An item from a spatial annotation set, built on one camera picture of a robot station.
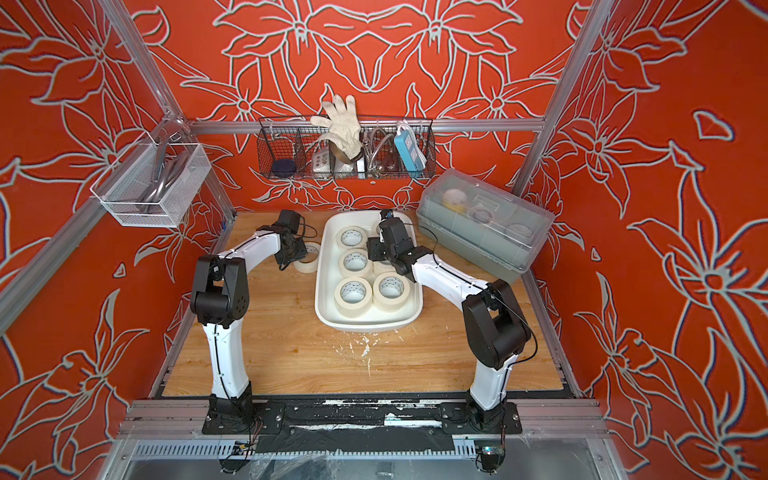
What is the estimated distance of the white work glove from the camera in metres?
0.89

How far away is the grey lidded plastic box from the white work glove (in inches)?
11.5

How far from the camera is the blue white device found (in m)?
0.86
